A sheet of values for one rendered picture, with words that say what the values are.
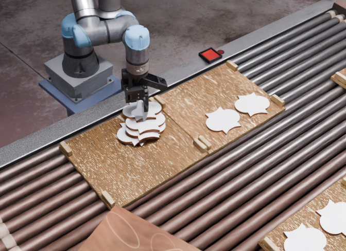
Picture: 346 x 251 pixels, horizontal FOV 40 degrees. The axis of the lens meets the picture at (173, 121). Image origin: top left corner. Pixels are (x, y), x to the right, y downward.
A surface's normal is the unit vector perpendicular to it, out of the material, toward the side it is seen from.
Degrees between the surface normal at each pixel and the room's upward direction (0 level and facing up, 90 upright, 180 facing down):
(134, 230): 0
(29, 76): 0
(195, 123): 0
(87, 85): 90
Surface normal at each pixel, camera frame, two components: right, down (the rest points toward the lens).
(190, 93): 0.05, -0.70
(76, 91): 0.72, 0.52
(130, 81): 0.29, 0.69
